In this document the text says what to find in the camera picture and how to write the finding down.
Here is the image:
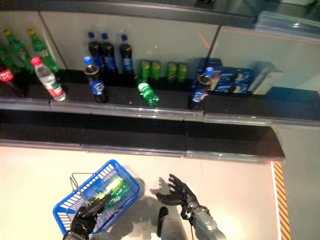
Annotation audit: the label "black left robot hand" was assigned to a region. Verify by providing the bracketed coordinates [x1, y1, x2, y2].
[63, 193, 112, 240]

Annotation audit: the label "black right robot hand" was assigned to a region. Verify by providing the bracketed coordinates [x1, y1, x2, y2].
[155, 173, 198, 208]

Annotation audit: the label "blue plastic shopping basket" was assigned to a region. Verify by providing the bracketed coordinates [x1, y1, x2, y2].
[52, 159, 141, 237]

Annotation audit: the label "green bottles inside basket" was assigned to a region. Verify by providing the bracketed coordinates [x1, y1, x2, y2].
[106, 177, 124, 194]

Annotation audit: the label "silver left robot leg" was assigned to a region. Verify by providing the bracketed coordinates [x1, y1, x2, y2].
[88, 231, 113, 240]

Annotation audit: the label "black metal shelf board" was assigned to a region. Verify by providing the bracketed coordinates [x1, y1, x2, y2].
[0, 0, 320, 35]
[0, 69, 320, 130]
[0, 109, 286, 165]

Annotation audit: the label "yellow black hazard tape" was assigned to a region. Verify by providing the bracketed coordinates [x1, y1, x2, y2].
[271, 161, 292, 240]

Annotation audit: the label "clear water bottle red cap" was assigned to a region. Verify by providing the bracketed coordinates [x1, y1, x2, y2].
[30, 56, 67, 102]

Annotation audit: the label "beige cardboard box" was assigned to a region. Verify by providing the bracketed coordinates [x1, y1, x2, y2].
[249, 61, 285, 95]

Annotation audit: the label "Coca-Cola bottle red cap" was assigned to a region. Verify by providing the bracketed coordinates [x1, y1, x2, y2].
[0, 65, 30, 98]

